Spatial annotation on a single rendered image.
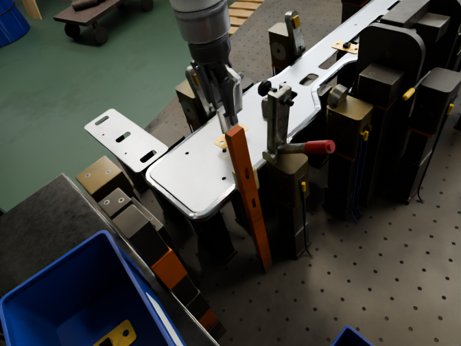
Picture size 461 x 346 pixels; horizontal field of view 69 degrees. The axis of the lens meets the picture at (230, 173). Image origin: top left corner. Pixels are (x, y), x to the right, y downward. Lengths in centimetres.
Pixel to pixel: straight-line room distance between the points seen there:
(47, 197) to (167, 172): 27
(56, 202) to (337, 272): 69
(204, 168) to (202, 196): 8
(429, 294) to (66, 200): 85
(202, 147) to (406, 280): 59
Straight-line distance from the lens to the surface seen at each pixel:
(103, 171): 77
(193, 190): 72
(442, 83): 81
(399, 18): 79
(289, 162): 66
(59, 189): 85
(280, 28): 111
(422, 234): 102
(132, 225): 46
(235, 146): 53
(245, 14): 355
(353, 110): 74
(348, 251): 95
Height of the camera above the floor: 154
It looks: 48 degrees down
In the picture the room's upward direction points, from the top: 16 degrees counter-clockwise
